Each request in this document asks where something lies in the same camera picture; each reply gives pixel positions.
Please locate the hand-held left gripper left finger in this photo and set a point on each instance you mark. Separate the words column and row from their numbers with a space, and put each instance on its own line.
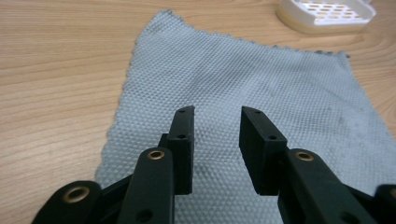
column 182, row 149

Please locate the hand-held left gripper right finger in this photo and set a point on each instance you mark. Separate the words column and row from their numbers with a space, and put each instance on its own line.
column 264, row 155

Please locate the grey textured cloth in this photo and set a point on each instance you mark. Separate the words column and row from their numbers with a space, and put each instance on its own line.
column 236, row 93

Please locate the white slotted soap dish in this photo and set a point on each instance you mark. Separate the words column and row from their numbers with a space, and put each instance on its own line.
column 327, row 15

